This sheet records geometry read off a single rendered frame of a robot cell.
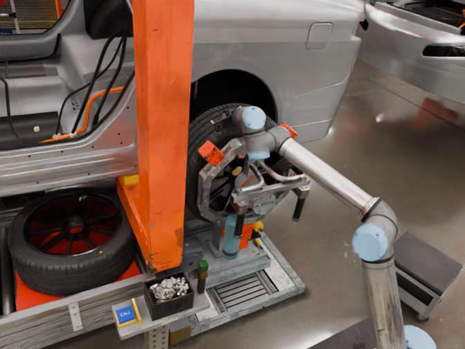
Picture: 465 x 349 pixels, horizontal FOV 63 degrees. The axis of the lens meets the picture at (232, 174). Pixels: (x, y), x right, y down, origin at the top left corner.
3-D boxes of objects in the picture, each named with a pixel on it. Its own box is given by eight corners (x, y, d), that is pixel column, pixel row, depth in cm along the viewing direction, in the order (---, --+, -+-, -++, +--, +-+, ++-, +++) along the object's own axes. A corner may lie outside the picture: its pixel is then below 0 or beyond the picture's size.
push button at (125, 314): (131, 307, 174) (131, 305, 173) (135, 320, 169) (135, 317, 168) (115, 313, 171) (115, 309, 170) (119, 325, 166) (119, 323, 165)
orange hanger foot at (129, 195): (143, 187, 237) (142, 139, 218) (171, 244, 201) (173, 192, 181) (116, 192, 230) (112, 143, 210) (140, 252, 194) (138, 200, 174)
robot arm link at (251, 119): (248, 133, 148) (242, 109, 146) (237, 132, 160) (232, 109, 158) (269, 128, 151) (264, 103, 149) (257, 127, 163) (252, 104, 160)
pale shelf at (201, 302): (196, 282, 195) (196, 278, 193) (210, 308, 183) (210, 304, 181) (111, 309, 176) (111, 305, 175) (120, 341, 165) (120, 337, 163)
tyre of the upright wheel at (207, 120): (282, 96, 212) (170, 107, 183) (306, 115, 196) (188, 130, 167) (262, 190, 250) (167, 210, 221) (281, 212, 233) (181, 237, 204)
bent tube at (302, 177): (284, 159, 196) (288, 142, 189) (306, 181, 182) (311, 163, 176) (255, 165, 188) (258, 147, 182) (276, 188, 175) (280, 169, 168)
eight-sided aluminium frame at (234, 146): (278, 208, 226) (297, 127, 195) (284, 215, 222) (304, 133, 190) (194, 230, 203) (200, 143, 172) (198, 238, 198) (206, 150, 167)
